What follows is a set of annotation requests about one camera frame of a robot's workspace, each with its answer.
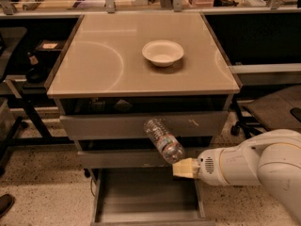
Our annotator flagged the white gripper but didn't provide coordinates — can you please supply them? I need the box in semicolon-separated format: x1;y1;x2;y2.
172;149;227;186

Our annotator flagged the clear plastic water bottle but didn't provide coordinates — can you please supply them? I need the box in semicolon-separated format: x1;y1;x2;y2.
144;118;185;164

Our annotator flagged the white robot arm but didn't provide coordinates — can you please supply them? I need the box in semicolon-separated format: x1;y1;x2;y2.
172;129;301;223

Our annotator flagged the grey top drawer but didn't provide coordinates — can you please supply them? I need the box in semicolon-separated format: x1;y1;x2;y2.
60;111;229;140

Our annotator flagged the open grey bottom drawer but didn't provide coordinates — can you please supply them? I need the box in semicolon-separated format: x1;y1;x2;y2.
90;168;215;226

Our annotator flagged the grey middle drawer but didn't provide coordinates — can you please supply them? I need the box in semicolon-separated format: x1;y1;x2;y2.
77;147;214;170

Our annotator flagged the grey drawer cabinet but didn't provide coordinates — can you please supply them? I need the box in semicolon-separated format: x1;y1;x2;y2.
44;11;243;226

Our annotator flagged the dark bottle under desk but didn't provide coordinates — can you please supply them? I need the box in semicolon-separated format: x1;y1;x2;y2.
25;52;47;83

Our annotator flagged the black office chair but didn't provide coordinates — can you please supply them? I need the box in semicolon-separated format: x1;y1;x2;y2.
230;85;301;138

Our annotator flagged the white paper bowl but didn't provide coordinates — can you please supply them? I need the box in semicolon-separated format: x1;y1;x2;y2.
142;40;184;68

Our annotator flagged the dark shoe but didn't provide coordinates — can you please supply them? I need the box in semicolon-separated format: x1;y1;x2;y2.
0;194;15;218

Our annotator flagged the black box with label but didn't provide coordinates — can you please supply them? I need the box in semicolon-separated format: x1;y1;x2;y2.
36;40;65;52

